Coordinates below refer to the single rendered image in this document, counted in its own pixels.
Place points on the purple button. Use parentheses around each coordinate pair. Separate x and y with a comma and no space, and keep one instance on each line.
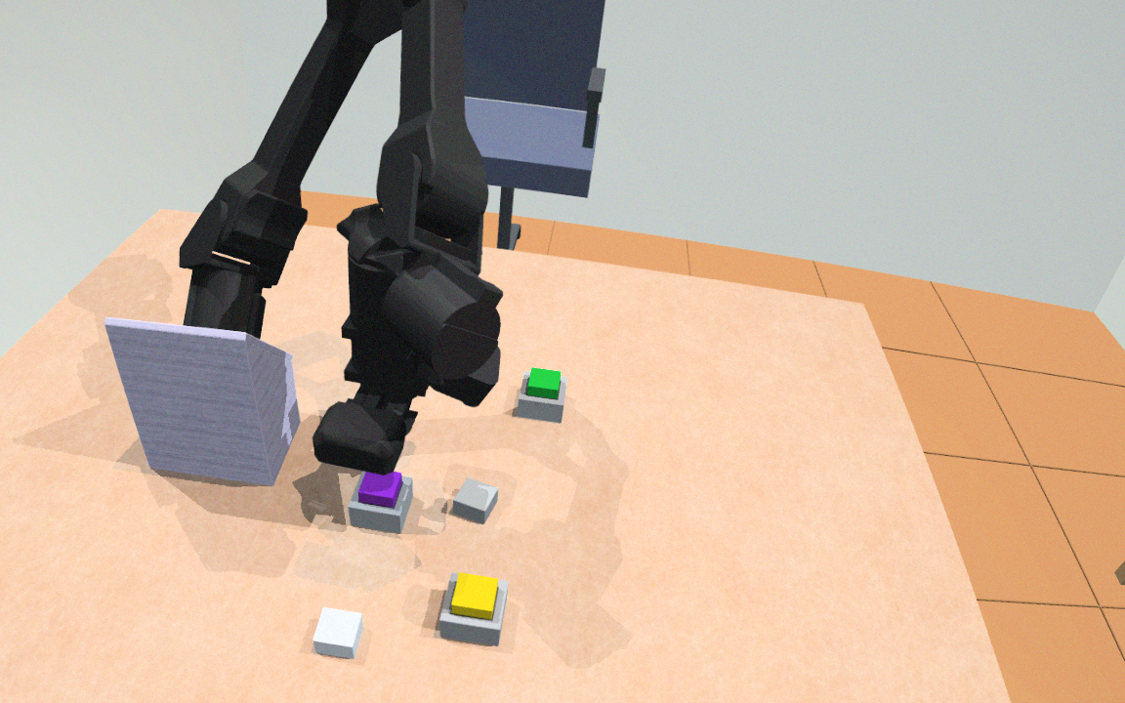
(381,502)

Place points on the yellow button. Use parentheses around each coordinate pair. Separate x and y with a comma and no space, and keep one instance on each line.
(473,608)

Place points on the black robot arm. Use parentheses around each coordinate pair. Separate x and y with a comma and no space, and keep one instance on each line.
(431,186)

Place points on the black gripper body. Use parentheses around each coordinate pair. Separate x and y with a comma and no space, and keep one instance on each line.
(368,434)

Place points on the green button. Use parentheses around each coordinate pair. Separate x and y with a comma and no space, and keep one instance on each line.
(542,395)

